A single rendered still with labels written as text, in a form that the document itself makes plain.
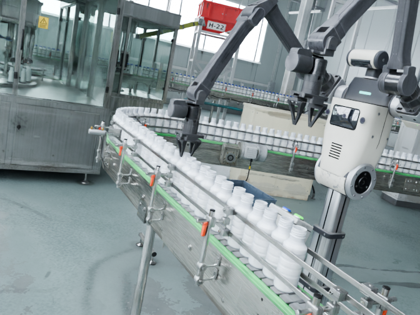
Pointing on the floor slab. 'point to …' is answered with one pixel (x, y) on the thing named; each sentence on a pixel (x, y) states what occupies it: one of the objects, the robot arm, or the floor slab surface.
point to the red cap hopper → (207, 10)
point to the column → (299, 41)
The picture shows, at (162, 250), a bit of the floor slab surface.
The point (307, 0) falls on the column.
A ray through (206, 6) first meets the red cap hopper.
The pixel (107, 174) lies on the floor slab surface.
